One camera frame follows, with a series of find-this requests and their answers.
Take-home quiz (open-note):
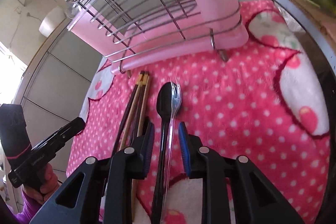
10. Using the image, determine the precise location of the light wooden chopstick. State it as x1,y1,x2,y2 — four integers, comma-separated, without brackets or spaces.
131,72,150,221

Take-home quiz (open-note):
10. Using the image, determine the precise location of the pink polka dot towel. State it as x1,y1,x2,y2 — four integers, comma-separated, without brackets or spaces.
66,0,330,223

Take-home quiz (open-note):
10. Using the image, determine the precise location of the dark chopstick with gold band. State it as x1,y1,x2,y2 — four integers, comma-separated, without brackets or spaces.
112,71,145,156

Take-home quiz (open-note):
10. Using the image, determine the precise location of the pink utensil holder with rack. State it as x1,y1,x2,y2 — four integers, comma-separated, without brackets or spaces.
65,0,248,73

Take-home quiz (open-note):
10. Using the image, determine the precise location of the left hand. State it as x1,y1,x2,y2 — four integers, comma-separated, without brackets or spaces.
23,163,60,205

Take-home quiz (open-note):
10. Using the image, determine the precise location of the clear plastic fork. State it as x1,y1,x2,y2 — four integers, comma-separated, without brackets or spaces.
160,81,182,223

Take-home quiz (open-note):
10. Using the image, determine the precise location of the black plastic spoon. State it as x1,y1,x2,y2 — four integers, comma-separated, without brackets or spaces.
151,82,173,224

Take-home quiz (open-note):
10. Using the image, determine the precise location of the metal storage shelf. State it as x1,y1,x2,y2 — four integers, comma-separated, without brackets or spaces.
273,0,335,223

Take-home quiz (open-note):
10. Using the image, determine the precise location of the white rice cooker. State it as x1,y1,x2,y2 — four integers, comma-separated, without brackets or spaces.
39,6,69,38

